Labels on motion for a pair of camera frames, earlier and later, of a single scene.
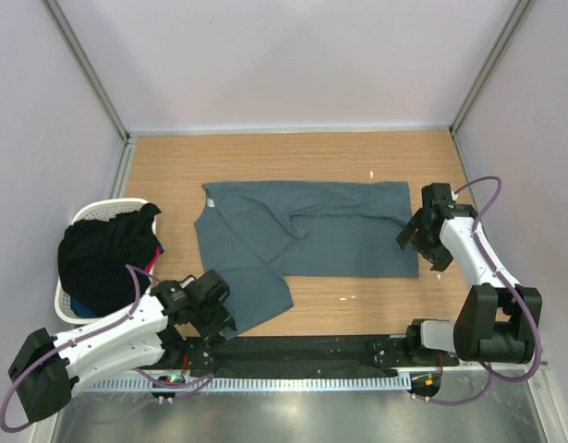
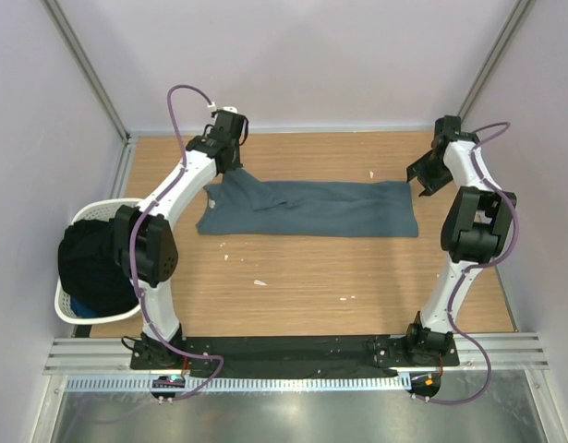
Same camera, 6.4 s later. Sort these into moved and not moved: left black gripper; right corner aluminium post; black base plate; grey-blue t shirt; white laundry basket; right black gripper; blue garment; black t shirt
Moved: right black gripper; grey-blue t shirt; left black gripper
Not moved: blue garment; black t shirt; black base plate; right corner aluminium post; white laundry basket
